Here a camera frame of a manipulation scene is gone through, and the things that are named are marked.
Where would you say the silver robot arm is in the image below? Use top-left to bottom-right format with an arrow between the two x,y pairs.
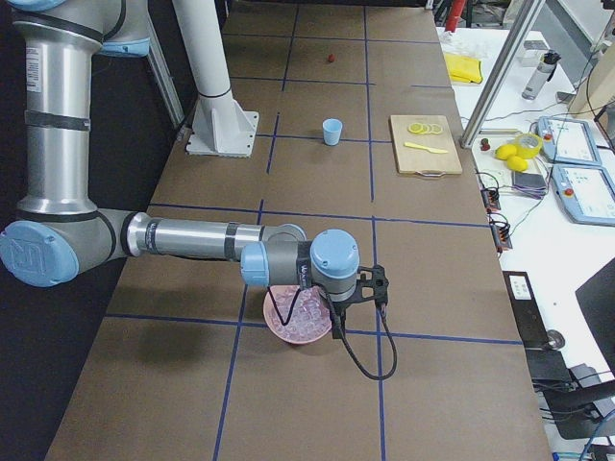
1,1 -> 360,303

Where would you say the light blue cup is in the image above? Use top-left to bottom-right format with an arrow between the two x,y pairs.
322,118 -> 343,146

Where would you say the pink bowl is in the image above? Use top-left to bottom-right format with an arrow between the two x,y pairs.
263,285 -> 332,345

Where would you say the yellow plastic knife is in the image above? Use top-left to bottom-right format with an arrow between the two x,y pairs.
404,142 -> 449,155

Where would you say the white pillar with base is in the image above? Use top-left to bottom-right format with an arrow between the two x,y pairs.
173,0 -> 259,158

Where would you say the wooden cutting board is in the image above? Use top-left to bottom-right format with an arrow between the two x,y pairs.
389,114 -> 462,178

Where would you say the whole lemon near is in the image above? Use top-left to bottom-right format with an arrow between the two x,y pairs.
495,144 -> 518,160

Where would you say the whole lemon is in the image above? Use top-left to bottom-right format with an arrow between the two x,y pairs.
505,156 -> 529,172
495,144 -> 518,160

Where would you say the whole lemon far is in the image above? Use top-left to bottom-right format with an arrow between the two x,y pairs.
505,156 -> 529,172

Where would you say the yellow cloth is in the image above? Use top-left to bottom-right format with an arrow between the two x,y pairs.
444,53 -> 483,84

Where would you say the purple notebook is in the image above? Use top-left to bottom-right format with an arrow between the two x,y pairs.
511,171 -> 548,199

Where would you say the yellow tape roll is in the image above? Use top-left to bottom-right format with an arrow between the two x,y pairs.
513,133 -> 543,159

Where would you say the teach pendant far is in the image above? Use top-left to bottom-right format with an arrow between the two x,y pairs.
536,116 -> 602,166

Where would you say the teach pendant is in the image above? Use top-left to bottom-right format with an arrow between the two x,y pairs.
536,116 -> 602,166
552,163 -> 614,227

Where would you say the teach pendant near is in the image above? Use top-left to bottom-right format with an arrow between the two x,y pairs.
552,163 -> 614,227

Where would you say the grey water bottle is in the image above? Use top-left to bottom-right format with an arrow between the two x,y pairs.
521,50 -> 561,100

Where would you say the aluminium frame post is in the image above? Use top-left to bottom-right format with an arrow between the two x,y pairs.
459,0 -> 546,149

